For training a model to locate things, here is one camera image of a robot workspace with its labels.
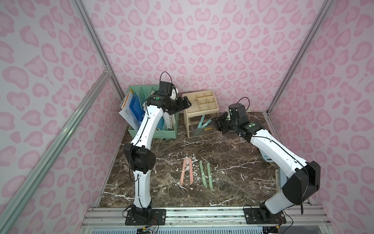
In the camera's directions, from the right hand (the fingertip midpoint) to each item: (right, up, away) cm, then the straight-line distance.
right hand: (208, 118), depth 78 cm
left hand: (-12, +9, +6) cm, 16 cm away
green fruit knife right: (+2, -35, +8) cm, 36 cm away
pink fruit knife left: (-15, -35, +8) cm, 39 cm away
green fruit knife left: (-2, -33, +9) cm, 35 cm away
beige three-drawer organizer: (-5, +2, +10) cm, 11 cm away
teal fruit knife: (0, -3, +13) cm, 13 cm away
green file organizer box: (-45, +15, +20) cm, 52 cm away
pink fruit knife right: (-9, -33, +10) cm, 36 cm away
